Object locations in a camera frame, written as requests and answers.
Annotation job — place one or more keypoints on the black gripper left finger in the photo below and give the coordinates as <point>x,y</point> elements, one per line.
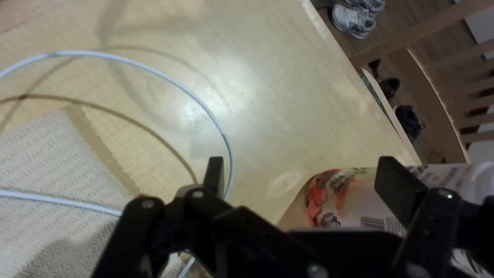
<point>170,236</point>

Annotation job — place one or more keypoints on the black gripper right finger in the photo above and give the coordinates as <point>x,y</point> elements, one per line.
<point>447,232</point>

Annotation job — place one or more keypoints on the dark shoe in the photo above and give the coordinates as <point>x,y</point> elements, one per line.
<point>389,86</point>
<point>409,120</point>

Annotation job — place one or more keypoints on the tea bottle with white cap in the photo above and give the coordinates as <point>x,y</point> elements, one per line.
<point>333,194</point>

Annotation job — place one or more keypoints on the beige folded cloth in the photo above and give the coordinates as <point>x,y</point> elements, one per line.
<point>51,164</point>

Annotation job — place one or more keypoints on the wooden slat-back chair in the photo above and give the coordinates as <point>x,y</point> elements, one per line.
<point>441,77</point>

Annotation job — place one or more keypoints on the grey sneaker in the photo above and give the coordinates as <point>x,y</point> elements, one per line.
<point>352,20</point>

